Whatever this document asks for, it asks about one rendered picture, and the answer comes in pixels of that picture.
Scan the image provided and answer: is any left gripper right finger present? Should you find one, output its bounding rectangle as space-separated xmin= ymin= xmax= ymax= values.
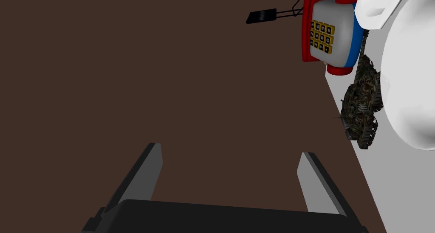
xmin=297 ymin=151 xmax=348 ymax=217

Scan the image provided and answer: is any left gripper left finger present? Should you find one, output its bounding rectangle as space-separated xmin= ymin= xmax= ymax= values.
xmin=103 ymin=142 xmax=164 ymax=213

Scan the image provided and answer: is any camouflage toy tank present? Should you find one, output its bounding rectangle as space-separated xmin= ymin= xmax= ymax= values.
xmin=339 ymin=30 xmax=384 ymax=150

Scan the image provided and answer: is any red and grey toy telephone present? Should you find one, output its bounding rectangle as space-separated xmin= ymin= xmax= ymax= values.
xmin=302 ymin=0 xmax=365 ymax=76

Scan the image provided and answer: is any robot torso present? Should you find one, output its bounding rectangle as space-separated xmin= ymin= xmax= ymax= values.
xmin=354 ymin=0 xmax=435 ymax=152

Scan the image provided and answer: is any black wire spatula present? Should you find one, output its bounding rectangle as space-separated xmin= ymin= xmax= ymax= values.
xmin=245 ymin=0 xmax=306 ymax=25

